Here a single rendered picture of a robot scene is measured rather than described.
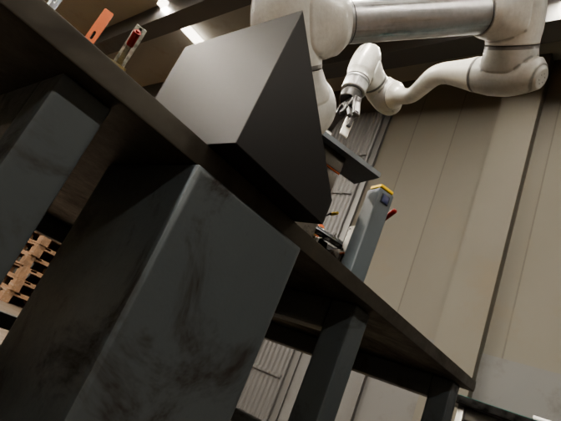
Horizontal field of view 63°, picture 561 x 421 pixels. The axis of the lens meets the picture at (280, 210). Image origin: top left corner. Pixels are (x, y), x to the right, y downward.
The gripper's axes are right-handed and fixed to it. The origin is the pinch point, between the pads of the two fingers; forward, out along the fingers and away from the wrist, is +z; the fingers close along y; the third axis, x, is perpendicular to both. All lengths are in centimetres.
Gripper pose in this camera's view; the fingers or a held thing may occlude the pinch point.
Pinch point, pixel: (332, 139)
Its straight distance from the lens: 159.3
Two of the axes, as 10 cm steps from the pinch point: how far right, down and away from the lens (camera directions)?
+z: -3.8, 8.6, -3.3
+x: -8.1, -4.8, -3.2
